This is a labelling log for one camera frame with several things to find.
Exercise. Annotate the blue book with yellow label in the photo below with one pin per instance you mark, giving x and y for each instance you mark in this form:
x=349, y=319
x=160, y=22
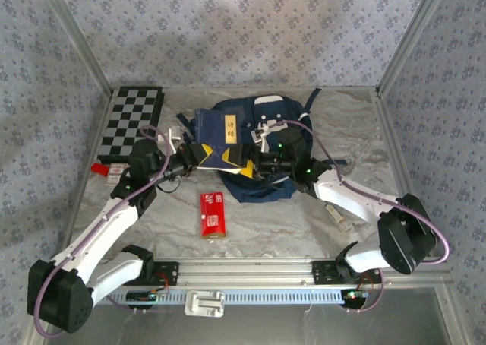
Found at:
x=212, y=128

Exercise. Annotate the navy blue student backpack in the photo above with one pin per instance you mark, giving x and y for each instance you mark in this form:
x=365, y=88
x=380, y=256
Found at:
x=292, y=111

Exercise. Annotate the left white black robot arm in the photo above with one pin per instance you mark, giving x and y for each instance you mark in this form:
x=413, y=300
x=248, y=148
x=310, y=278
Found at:
x=102, y=223

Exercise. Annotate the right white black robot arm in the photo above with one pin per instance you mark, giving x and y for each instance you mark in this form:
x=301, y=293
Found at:
x=349, y=197

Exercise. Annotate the white red card box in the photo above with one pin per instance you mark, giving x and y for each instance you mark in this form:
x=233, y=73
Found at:
x=114, y=172

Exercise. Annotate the small red box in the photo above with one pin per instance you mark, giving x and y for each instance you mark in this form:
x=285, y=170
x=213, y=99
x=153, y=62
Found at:
x=99, y=169

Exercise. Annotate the black grey chessboard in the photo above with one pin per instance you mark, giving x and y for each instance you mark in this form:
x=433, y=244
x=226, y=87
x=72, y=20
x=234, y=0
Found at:
x=129, y=117

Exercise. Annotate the grey metal front panel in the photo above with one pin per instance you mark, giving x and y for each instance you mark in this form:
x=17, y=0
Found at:
x=266, y=330

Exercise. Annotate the aluminium side rail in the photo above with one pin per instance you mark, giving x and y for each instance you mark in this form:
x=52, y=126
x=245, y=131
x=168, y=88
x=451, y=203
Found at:
x=80, y=178
x=388, y=117

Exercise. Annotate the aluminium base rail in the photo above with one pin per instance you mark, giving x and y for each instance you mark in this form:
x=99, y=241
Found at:
x=243, y=273

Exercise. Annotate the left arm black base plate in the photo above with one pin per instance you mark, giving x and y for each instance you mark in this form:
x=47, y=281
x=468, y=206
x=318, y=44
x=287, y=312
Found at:
x=169, y=273

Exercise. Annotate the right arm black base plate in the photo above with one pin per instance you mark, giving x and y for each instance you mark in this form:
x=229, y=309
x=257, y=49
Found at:
x=322, y=273

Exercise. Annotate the aluminium frame post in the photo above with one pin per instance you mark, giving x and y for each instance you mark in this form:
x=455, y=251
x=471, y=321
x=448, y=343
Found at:
x=410, y=37
x=78, y=37

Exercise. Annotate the white plastic bracket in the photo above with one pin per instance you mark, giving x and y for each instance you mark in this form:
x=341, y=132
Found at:
x=205, y=303

